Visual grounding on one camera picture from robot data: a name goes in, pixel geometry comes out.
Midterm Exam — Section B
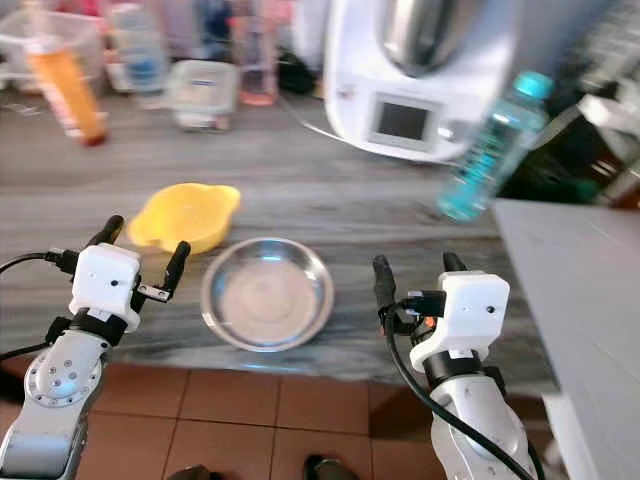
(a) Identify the yellow plastic bowl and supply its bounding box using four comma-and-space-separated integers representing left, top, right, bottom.
128, 183, 242, 255

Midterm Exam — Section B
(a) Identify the stainless steel plate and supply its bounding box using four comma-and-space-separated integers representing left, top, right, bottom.
201, 237, 335, 353

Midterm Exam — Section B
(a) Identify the turquoise plastic water bottle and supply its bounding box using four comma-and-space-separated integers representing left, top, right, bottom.
438, 72, 556, 222

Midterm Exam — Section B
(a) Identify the white plastic table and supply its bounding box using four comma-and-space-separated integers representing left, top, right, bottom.
493, 198, 640, 480

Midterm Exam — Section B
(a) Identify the orange sauce squeeze bottle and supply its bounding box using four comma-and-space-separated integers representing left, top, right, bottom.
15, 3, 109, 147

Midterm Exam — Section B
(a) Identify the black bulky object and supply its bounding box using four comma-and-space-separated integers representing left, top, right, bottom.
500, 100, 640, 206

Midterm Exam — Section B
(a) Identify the small clear lidded container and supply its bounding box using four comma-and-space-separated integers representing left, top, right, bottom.
168, 60, 239, 131

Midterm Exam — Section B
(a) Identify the clear jar with blue label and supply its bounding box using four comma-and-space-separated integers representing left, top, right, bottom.
108, 3, 169, 96

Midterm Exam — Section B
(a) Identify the black robot right foot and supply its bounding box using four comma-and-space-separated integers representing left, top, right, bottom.
305, 455, 361, 480

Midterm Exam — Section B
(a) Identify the large clear plastic box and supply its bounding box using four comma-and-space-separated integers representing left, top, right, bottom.
0, 12, 101, 96

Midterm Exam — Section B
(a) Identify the pink clear tumbler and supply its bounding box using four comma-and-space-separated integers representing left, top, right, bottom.
232, 10, 279, 107

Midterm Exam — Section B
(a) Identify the white kitchen food processor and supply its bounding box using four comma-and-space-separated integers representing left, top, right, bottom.
323, 0, 601, 164

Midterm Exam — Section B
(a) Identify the small black pouch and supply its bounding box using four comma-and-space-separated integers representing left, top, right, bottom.
275, 50, 316, 96

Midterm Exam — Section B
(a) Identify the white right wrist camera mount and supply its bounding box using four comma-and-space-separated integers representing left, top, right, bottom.
410, 270, 511, 361

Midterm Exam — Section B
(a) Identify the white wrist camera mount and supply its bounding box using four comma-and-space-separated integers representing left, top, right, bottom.
410, 270, 511, 361
70, 243, 144, 319

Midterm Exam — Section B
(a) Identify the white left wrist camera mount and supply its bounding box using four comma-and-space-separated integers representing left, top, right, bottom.
70, 243, 144, 319

